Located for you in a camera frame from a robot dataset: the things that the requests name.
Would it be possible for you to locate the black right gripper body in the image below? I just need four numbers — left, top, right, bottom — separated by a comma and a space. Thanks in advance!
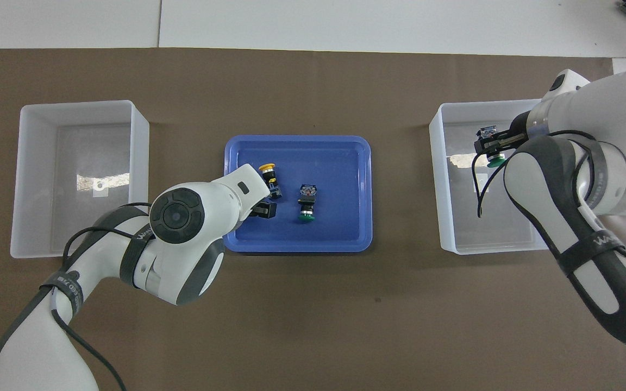
504, 117, 534, 153

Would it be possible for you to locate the green push button switch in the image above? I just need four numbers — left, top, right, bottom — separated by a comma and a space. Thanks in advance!
479, 125, 508, 166
297, 184, 319, 224

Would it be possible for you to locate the yellow push button switch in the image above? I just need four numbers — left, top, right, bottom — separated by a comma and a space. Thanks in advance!
259, 162, 283, 199

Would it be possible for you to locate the translucent white plastic box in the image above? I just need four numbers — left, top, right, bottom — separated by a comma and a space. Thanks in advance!
429, 99, 550, 256
10, 99, 151, 259

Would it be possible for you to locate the blue plastic tray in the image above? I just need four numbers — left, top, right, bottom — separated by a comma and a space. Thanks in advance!
222, 135, 373, 254

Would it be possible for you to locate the brown paper table mat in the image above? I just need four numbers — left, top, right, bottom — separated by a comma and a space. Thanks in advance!
0, 48, 626, 391

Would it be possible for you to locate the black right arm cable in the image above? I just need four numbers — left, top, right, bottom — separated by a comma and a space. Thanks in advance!
472, 129, 626, 272

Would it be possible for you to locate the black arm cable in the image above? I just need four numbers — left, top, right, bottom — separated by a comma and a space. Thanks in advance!
472, 129, 626, 272
47, 202, 153, 391

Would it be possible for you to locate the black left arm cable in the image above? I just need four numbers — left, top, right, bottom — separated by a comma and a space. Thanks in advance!
47, 202, 153, 391

